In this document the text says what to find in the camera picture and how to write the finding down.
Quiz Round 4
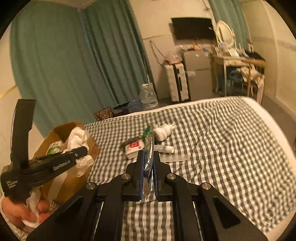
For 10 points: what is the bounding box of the white packet red label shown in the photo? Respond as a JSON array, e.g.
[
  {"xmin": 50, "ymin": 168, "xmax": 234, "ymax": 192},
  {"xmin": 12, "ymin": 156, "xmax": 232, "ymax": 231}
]
[{"xmin": 125, "ymin": 140, "xmax": 144, "ymax": 160}]

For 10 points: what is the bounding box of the small white tube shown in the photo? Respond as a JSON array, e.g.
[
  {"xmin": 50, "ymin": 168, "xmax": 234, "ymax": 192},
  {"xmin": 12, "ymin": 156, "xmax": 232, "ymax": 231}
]
[{"xmin": 154, "ymin": 145, "xmax": 175, "ymax": 154}]

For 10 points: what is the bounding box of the green snack wrapper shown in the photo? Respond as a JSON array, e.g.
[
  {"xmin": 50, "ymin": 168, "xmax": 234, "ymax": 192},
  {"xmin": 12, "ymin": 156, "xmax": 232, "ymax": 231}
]
[{"xmin": 142, "ymin": 126, "xmax": 151, "ymax": 140}]

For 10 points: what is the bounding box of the person's left hand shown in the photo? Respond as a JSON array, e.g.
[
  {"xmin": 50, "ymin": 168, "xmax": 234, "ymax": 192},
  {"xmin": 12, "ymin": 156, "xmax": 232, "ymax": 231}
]
[{"xmin": 2, "ymin": 197, "xmax": 52, "ymax": 232}]

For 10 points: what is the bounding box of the cardboard box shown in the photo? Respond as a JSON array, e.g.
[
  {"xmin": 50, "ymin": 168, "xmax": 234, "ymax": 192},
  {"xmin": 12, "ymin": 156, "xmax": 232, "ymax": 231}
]
[{"xmin": 33, "ymin": 121, "xmax": 99, "ymax": 205}]

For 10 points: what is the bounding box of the green white carton box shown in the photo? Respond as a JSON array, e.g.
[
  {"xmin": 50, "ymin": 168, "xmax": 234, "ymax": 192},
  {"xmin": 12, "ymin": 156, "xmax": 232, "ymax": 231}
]
[{"xmin": 46, "ymin": 141, "xmax": 64, "ymax": 155}]

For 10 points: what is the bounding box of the white crumpled tissue pile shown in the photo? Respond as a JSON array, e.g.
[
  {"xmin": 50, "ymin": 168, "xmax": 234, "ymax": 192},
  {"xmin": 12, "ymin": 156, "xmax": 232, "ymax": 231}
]
[{"xmin": 61, "ymin": 126, "xmax": 94, "ymax": 177}]

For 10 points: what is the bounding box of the checkered bed sheet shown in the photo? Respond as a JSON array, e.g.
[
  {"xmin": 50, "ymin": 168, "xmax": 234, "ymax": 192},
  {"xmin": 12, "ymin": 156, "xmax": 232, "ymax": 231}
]
[{"xmin": 85, "ymin": 97, "xmax": 295, "ymax": 240}]

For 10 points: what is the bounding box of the large clear water bottle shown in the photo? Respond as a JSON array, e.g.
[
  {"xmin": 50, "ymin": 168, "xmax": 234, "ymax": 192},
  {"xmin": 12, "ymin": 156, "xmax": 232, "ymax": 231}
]
[{"xmin": 139, "ymin": 83, "xmax": 159, "ymax": 110}]

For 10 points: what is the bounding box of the white suitcase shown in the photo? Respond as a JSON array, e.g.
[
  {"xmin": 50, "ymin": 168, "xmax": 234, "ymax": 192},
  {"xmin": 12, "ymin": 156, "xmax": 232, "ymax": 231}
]
[{"xmin": 165, "ymin": 63, "xmax": 189, "ymax": 102}]

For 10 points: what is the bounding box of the green curtain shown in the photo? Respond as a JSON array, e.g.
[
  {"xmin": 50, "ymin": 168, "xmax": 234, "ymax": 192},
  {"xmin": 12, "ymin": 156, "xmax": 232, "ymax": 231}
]
[
  {"xmin": 209, "ymin": 0, "xmax": 250, "ymax": 50},
  {"xmin": 10, "ymin": 1, "xmax": 153, "ymax": 136}
]

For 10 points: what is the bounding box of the grey mini fridge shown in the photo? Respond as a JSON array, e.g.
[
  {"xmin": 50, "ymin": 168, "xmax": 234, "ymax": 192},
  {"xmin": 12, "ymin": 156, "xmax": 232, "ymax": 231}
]
[{"xmin": 182, "ymin": 50, "xmax": 212, "ymax": 101}]

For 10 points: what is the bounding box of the white dressing table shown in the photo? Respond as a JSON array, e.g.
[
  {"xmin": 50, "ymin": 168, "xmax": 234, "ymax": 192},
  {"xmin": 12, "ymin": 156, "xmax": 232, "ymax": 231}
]
[{"xmin": 211, "ymin": 54, "xmax": 266, "ymax": 96}]

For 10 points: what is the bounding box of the oval white mirror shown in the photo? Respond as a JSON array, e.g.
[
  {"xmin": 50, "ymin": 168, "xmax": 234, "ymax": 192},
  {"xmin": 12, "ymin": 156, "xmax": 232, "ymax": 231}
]
[{"xmin": 215, "ymin": 21, "xmax": 236, "ymax": 49}]

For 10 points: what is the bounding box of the black wall television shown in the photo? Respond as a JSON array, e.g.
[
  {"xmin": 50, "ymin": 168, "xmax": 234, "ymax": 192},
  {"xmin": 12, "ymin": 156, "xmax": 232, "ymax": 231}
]
[{"xmin": 171, "ymin": 17, "xmax": 216, "ymax": 40}]

